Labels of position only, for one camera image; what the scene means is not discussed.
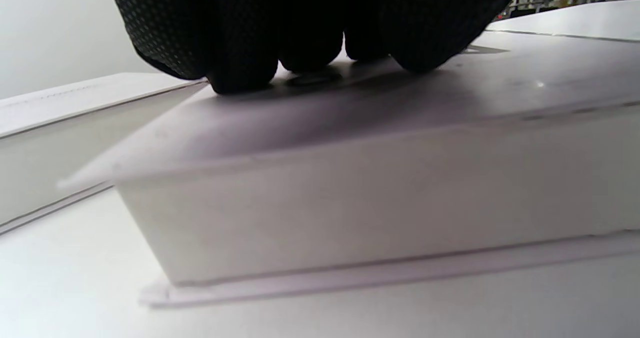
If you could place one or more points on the white book small text cover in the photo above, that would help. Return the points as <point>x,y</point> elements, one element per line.
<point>60,168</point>

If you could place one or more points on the white backdrop board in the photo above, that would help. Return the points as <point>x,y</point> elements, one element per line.
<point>50,28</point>

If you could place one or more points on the person's left hand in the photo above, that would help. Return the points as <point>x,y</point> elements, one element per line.
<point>240,23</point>

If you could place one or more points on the white book with black spine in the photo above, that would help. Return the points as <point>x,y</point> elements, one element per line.
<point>350,203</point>

